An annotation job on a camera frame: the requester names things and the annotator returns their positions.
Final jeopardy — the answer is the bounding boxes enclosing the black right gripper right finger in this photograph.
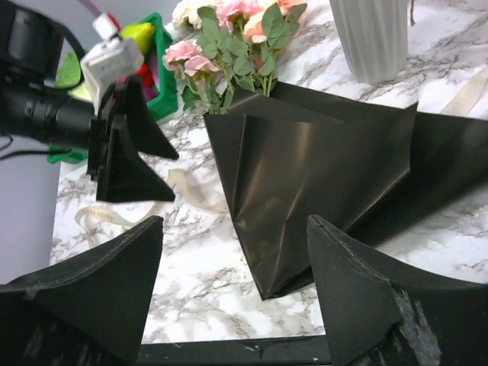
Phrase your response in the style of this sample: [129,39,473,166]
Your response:
[307,215,487,365]

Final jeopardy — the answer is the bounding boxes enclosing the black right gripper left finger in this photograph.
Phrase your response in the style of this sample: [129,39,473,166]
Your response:
[1,216,163,365]

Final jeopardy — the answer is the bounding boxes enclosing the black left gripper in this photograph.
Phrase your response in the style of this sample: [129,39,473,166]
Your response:
[87,76,179,203]

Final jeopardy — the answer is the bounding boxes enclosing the cream ribbon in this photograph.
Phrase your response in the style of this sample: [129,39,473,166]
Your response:
[75,169,228,249]

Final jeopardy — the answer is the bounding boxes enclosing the black wrapping paper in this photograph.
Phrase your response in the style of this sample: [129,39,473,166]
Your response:
[204,82,487,300]

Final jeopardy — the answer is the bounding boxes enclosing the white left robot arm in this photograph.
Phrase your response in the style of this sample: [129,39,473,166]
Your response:
[1,1,178,203]

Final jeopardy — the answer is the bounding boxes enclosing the white ribbed vase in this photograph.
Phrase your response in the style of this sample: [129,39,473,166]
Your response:
[330,0,409,85]

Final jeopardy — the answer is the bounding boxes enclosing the green plastic basket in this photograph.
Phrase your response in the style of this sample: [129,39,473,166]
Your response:
[47,12,180,165]

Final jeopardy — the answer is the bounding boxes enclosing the red bell pepper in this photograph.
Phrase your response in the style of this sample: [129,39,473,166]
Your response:
[135,63,154,88]

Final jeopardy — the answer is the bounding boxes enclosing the green lettuce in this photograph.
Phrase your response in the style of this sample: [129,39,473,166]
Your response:
[54,52,92,102]

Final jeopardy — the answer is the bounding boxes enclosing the light pink flower stem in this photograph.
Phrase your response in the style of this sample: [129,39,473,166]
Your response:
[162,40,230,114]

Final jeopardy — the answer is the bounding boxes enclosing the green pear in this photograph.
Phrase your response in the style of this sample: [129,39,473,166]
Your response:
[120,22,156,54]

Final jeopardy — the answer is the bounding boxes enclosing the white flower stem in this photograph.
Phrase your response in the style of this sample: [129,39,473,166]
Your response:
[172,0,221,30]

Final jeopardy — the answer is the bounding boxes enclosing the salmon pink flower stem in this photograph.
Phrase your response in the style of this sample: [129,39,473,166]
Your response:
[197,0,268,92]

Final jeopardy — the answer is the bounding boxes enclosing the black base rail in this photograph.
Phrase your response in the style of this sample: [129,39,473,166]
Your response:
[136,335,332,365]

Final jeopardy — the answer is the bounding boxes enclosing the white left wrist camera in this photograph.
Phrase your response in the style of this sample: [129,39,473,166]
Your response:
[80,12,144,114]

